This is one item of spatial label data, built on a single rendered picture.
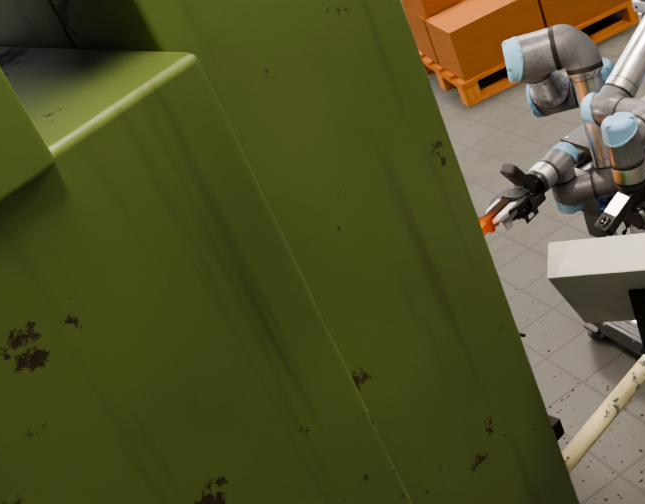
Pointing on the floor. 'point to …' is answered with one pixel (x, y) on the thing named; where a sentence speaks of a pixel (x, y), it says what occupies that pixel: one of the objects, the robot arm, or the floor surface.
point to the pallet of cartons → (495, 34)
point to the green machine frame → (370, 226)
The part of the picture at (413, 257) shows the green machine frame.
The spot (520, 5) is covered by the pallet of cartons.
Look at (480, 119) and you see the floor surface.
